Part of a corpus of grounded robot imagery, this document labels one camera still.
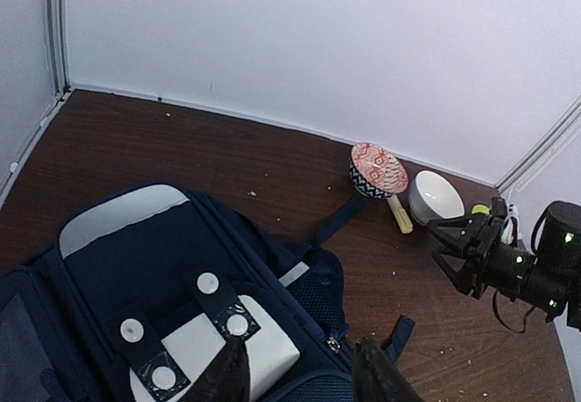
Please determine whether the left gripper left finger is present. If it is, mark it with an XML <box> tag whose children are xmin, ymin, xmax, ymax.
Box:
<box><xmin>185</xmin><ymin>338</ymin><xmax>251</xmax><ymax>402</ymax></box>

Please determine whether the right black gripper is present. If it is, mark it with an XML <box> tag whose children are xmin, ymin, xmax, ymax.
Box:
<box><xmin>427</xmin><ymin>201</ymin><xmax>580</xmax><ymax>329</ymax></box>

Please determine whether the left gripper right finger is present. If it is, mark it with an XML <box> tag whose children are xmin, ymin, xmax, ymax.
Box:
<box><xmin>352</xmin><ymin>337</ymin><xmax>423</xmax><ymax>402</ymax></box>

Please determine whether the yellow highlighter marker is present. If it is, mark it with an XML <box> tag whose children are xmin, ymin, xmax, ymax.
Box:
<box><xmin>387</xmin><ymin>195</ymin><xmax>413</xmax><ymax>234</ymax></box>

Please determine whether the navy blue student backpack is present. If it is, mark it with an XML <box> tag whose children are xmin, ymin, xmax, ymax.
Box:
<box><xmin>1</xmin><ymin>183</ymin><xmax>414</xmax><ymax>401</ymax></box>

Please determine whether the green plate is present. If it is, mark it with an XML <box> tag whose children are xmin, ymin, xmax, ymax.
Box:
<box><xmin>471</xmin><ymin>204</ymin><xmax>490</xmax><ymax>215</ymax></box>

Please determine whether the white ceramic bowl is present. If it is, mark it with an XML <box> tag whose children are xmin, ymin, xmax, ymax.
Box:
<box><xmin>408</xmin><ymin>171</ymin><xmax>465</xmax><ymax>226</ymax></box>

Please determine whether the red patterned small bowl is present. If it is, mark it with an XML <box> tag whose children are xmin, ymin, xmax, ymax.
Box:
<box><xmin>348</xmin><ymin>142</ymin><xmax>409</xmax><ymax>199</ymax></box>

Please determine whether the right aluminium frame post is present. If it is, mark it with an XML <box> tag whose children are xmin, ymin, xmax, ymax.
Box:
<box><xmin>495</xmin><ymin>97</ymin><xmax>580</xmax><ymax>193</ymax></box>

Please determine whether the aluminium frame post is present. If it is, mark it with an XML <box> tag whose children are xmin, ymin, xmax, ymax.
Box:
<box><xmin>495</xmin><ymin>97</ymin><xmax>580</xmax><ymax>193</ymax></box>
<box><xmin>44</xmin><ymin>0</ymin><xmax>70</xmax><ymax>99</ymax></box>

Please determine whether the left aluminium frame post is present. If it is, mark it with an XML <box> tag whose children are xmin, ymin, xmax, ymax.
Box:
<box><xmin>44</xmin><ymin>0</ymin><xmax>70</xmax><ymax>99</ymax></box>

